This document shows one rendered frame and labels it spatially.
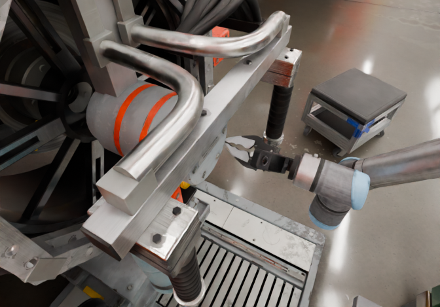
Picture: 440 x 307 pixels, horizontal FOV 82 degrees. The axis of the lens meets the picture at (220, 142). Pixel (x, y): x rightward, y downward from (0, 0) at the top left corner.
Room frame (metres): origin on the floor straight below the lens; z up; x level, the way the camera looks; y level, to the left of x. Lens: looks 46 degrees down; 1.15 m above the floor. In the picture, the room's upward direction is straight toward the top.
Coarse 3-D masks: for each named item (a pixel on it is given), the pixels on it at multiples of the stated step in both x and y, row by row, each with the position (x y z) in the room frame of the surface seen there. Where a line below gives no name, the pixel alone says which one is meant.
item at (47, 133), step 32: (32, 0) 0.37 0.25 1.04; (160, 0) 0.57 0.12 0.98; (32, 32) 0.35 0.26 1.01; (64, 64) 0.37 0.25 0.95; (32, 96) 0.31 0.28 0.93; (64, 96) 0.35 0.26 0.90; (32, 128) 0.29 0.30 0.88; (64, 128) 0.33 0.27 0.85; (0, 160) 0.24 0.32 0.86; (64, 160) 0.30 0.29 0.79; (96, 160) 0.35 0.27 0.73; (0, 192) 0.28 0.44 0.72; (32, 192) 0.31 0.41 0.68; (64, 192) 0.32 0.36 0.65; (96, 192) 0.32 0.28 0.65; (32, 224) 0.20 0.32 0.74; (64, 224) 0.23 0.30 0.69
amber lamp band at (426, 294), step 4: (424, 292) 0.13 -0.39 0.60; (428, 292) 0.13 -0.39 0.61; (416, 296) 0.13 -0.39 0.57; (420, 296) 0.13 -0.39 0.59; (424, 296) 0.12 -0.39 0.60; (428, 296) 0.12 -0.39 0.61; (416, 300) 0.12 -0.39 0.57; (420, 300) 0.12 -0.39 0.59; (424, 300) 0.12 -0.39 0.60; (428, 300) 0.11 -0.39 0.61; (416, 304) 0.11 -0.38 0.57; (420, 304) 0.11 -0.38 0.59; (424, 304) 0.11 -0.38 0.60; (428, 304) 0.11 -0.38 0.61
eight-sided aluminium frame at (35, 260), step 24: (0, 0) 0.24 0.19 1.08; (168, 0) 0.53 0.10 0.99; (0, 24) 0.24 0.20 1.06; (192, 72) 0.57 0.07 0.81; (0, 216) 0.14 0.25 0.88; (0, 240) 0.12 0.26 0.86; (24, 240) 0.14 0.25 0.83; (48, 240) 0.17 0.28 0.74; (72, 240) 0.20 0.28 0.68; (0, 264) 0.11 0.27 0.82; (24, 264) 0.12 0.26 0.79; (48, 264) 0.13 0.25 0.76; (72, 264) 0.15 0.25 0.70
